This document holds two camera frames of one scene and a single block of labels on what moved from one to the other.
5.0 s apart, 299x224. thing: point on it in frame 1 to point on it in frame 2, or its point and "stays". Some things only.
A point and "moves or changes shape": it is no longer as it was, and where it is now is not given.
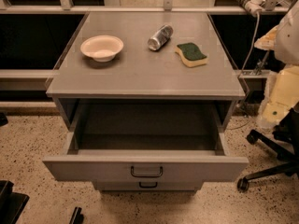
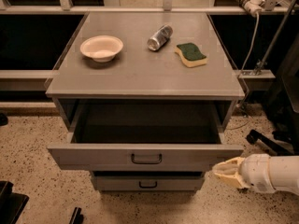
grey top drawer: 146,156 moves or changes shape
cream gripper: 288,39 to 256,172
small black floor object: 77,217 stays
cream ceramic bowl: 103,49 stays
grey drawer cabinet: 147,96 stays
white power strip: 251,4 stays
